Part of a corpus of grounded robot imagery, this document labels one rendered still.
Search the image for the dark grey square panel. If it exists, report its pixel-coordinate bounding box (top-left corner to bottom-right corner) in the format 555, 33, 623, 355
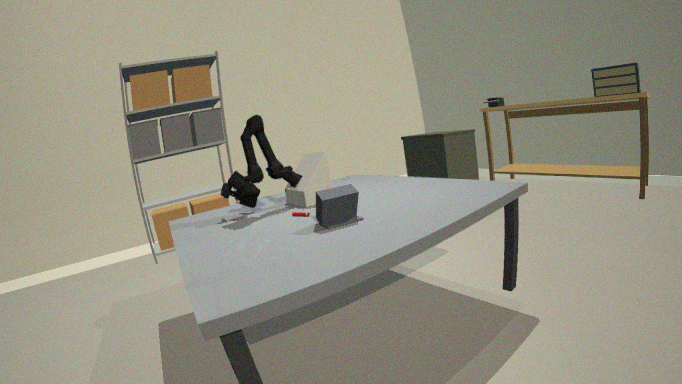
316, 184, 364, 230

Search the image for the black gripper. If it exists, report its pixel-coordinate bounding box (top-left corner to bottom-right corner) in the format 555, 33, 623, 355
220, 183, 257, 208

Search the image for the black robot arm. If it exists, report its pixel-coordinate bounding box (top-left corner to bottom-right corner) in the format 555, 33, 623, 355
227, 115, 302, 198

